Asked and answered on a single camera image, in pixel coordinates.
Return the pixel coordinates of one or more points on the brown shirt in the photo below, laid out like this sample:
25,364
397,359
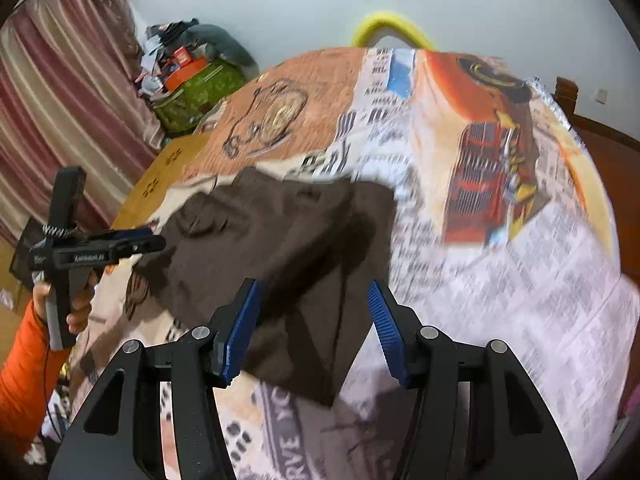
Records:
280,240

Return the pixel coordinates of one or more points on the person's left hand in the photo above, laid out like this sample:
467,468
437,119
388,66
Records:
82,305

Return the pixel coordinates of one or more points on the striped curtain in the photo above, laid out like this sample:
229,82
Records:
60,85

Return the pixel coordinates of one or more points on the pile of papers and cloth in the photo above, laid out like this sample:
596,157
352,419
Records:
160,45

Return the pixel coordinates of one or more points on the printed bedsheet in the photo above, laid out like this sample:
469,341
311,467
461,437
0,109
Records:
500,310

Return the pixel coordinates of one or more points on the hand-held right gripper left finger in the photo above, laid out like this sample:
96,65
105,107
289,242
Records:
240,335

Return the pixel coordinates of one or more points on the white wall socket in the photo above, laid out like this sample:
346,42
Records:
600,95

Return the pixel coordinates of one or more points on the wooden bedpost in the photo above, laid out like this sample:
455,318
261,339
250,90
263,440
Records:
566,95

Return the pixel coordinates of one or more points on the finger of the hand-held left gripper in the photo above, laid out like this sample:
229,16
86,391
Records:
140,247
125,233

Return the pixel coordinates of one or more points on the orange box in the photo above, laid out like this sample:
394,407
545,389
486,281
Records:
185,75

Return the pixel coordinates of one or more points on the green fabric box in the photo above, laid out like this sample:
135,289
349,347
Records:
195,95

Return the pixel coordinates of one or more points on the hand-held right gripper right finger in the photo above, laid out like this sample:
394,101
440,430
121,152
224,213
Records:
387,335

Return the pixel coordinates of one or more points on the person's left forearm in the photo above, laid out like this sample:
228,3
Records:
25,385

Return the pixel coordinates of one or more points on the yellow foam tube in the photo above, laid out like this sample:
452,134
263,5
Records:
385,17

